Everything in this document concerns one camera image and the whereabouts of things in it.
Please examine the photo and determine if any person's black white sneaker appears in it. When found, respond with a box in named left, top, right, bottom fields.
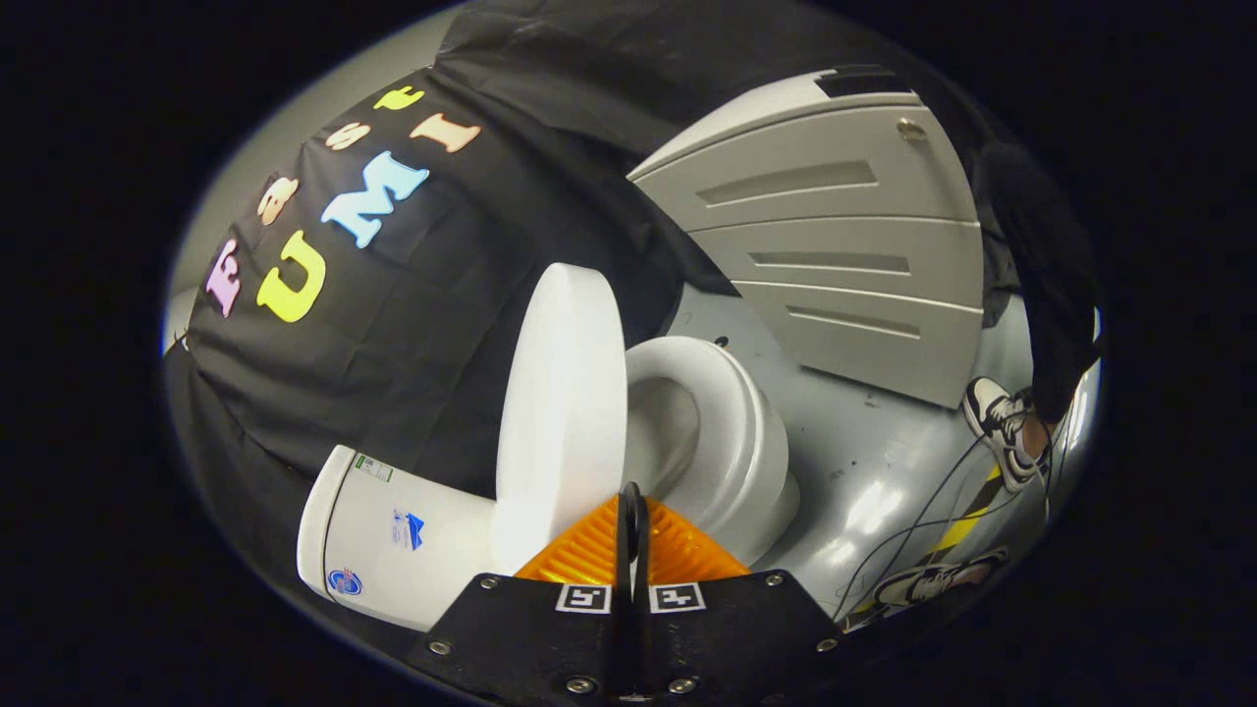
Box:
left=961, top=376, right=1050, bottom=493
left=843, top=547, right=1011, bottom=631

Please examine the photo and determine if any white toilet lid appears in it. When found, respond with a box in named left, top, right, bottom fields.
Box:
left=489, top=262, right=629, bottom=576

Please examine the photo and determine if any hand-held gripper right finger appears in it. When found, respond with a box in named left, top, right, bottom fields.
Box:
left=631, top=483, right=846, bottom=704

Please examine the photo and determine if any white toilet seat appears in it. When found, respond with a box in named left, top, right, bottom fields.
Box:
left=624, top=336, right=790, bottom=536

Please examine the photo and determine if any thin black cable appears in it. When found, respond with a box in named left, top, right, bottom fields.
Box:
left=833, top=432, right=1057, bottom=622

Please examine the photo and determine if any black backdrop cloth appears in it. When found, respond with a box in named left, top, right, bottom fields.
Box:
left=162, top=0, right=993, bottom=590

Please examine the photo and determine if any person's dark trouser leg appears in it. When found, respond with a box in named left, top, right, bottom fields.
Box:
left=977, top=137, right=1103, bottom=425

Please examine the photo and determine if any white ceramic toilet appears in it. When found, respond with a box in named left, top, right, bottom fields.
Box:
left=297, top=336, right=802, bottom=633

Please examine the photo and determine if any yellow black floor tape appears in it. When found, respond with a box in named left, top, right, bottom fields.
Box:
left=923, top=462, right=1005, bottom=567

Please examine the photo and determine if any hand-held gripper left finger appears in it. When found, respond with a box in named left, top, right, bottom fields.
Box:
left=408, top=481, right=635, bottom=704

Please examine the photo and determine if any white drawer cabinet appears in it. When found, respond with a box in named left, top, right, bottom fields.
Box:
left=627, top=65, right=987, bottom=410

